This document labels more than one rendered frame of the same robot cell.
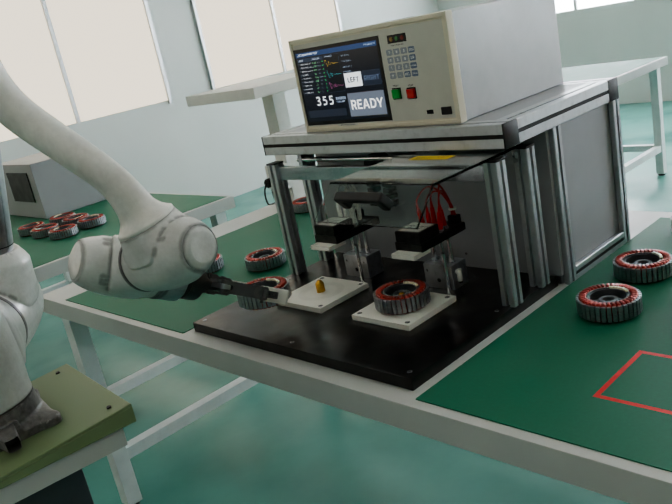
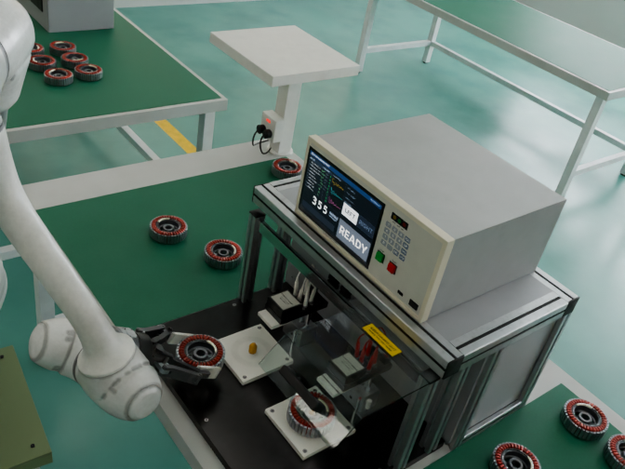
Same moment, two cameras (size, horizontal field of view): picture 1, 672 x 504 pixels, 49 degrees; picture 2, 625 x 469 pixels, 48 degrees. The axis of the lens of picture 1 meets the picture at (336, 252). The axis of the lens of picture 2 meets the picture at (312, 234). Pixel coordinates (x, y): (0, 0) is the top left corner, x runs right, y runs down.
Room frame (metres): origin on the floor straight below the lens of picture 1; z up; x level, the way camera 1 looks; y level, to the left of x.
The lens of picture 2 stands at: (0.32, 0.01, 2.01)
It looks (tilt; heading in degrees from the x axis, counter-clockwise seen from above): 34 degrees down; 358
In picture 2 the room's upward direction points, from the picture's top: 12 degrees clockwise
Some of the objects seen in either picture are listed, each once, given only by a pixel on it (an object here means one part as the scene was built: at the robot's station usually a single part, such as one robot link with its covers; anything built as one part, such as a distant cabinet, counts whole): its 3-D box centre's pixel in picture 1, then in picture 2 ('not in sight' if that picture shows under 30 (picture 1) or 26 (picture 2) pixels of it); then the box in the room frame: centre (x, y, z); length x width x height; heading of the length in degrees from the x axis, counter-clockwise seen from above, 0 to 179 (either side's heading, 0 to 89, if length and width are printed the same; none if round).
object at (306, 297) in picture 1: (321, 293); (252, 353); (1.57, 0.05, 0.78); 0.15 x 0.15 x 0.01; 42
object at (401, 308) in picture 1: (401, 296); (312, 413); (1.39, -0.11, 0.80); 0.11 x 0.11 x 0.04
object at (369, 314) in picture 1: (403, 307); (310, 421); (1.39, -0.11, 0.78); 0.15 x 0.15 x 0.01; 42
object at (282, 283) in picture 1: (263, 292); (200, 355); (1.47, 0.16, 0.84); 0.11 x 0.11 x 0.04
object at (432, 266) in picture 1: (445, 272); not in sight; (1.48, -0.22, 0.80); 0.08 x 0.05 x 0.06; 42
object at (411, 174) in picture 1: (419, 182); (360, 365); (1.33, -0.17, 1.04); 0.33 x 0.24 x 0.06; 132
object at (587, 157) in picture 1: (588, 188); (507, 377); (1.50, -0.55, 0.91); 0.28 x 0.03 x 0.32; 132
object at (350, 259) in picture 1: (363, 262); (299, 328); (1.66, -0.06, 0.80); 0.08 x 0.05 x 0.06; 42
